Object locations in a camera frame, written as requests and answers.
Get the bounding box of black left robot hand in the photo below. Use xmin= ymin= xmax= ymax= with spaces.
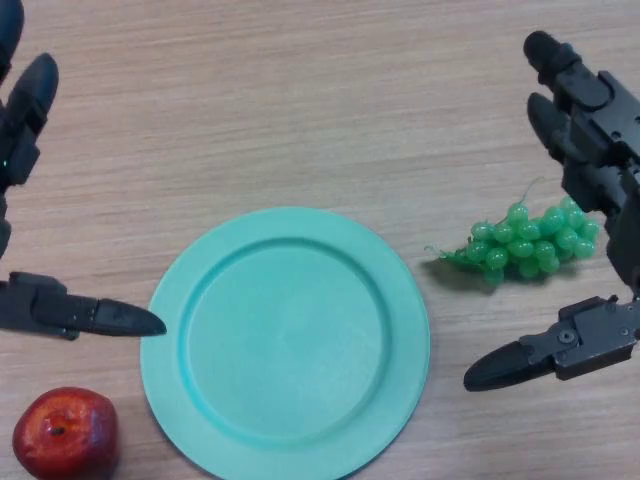
xmin=0 ymin=0 xmax=168 ymax=341

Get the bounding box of red apple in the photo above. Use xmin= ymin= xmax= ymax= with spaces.
xmin=11 ymin=386 xmax=121 ymax=480

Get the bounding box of green grape bunch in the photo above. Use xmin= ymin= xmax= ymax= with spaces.
xmin=424 ymin=175 xmax=601 ymax=296

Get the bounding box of teal round plate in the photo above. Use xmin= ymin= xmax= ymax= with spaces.
xmin=140 ymin=206 xmax=432 ymax=480

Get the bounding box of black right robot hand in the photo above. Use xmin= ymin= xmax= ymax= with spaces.
xmin=463 ymin=30 xmax=640 ymax=393

